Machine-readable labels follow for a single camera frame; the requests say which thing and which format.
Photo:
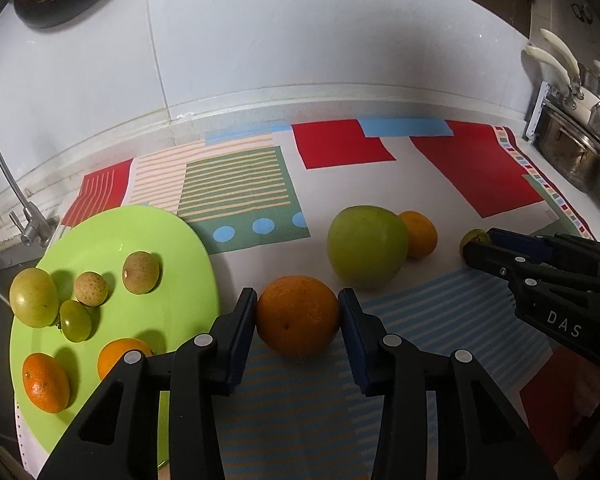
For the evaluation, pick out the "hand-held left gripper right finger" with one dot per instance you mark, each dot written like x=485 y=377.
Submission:
x=352 y=330

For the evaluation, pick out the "large steel pot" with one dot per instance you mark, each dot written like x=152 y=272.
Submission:
x=570 y=155

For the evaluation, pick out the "slim gooseneck faucet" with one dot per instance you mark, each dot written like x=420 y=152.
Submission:
x=30 y=215

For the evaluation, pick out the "metal dish rack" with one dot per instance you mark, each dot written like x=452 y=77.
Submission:
x=535 y=115

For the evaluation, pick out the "black scissors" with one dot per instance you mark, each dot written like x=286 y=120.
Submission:
x=584 y=12

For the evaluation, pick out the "small green tomato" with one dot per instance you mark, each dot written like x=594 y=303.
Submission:
x=472 y=236
x=76 y=319

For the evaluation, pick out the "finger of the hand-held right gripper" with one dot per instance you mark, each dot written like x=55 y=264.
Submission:
x=520 y=245
x=485 y=257

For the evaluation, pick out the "large green apple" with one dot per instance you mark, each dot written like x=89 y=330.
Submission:
x=367 y=246

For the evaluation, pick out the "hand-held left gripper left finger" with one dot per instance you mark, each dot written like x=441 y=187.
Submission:
x=245 y=320

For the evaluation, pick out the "small orange tangerine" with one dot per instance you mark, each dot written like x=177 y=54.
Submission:
x=116 y=355
x=422 y=235

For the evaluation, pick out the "colourful patterned table cloth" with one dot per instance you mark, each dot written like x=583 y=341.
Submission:
x=430 y=300

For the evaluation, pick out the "green plastic plate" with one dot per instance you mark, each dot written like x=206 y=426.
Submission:
x=180 y=260

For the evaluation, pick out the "yellow-green round fruit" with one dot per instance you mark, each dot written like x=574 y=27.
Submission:
x=32 y=297

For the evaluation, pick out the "person's right hand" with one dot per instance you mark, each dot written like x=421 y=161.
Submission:
x=592 y=390

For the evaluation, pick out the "tan longan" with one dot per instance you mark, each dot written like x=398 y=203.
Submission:
x=91 y=288
x=141 y=272

